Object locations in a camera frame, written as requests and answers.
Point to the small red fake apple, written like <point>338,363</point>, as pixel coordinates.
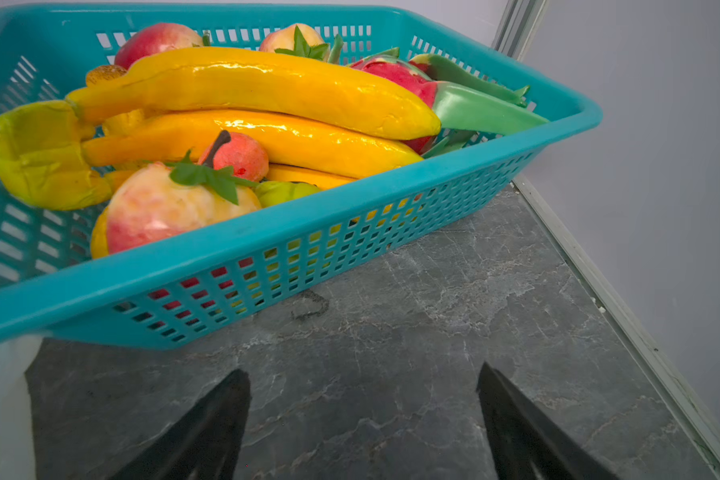
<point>248,159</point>

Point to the white plastic bag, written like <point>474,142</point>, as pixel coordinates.
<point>17,454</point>

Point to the yellow fake banana bunch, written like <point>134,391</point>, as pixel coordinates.
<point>47,157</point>

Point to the green fake pear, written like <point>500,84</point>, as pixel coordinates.
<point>271,193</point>

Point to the orange fake fruit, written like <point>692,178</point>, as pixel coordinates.
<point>104,73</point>

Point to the pink yellow fake peach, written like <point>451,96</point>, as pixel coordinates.
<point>149,206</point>

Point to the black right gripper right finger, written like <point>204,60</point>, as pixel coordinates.
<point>525,443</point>

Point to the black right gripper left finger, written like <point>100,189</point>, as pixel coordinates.
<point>205,443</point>

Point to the pale fake peach with leaves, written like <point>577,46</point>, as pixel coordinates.
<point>301,40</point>

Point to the teal plastic basket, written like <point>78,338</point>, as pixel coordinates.
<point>167,294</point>

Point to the red fake dragon fruit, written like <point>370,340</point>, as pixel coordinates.
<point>467,105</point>

